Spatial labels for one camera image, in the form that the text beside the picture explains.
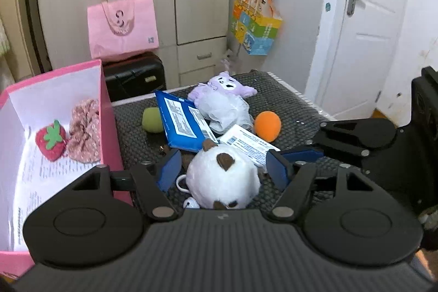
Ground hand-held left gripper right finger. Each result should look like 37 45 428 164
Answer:
265 149 373 223

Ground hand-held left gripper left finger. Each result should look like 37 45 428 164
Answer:
70 148 183 223

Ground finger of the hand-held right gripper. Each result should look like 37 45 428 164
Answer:
281 119 372 163

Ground wet wipes packet white label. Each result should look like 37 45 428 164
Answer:
219 124 282 166

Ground orange sponge ball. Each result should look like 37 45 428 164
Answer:
254 111 282 143

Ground blue wet wipes packet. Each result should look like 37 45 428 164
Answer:
154 90 220 152

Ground green sponge ball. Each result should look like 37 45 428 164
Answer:
142 106 165 133

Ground white plush toy brown ears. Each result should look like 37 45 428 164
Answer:
185 139 261 210

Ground pink cardboard box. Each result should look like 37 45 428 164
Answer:
0 59 134 279

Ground white mesh bath pouf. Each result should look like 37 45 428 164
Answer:
197 92 254 133

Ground black textured mat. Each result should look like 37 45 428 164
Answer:
113 71 343 210

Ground floral fabric scrunchie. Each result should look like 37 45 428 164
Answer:
65 99 102 163

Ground purple plush toy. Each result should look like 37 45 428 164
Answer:
188 71 258 108

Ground black suitcase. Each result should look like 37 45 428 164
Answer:
103 52 167 103

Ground red strawberry plush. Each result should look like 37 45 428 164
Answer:
35 120 67 162

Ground colourful paper gift bag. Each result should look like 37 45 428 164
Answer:
230 0 283 56

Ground white door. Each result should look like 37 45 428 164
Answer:
304 0 411 120

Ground pink tote bag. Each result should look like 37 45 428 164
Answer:
87 0 160 61

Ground cream knitted cardigan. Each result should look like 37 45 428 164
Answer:
0 16 11 56

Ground white earphone cable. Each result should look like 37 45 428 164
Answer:
176 175 201 209

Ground small grey plush keychain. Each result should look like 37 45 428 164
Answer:
221 48 237 68

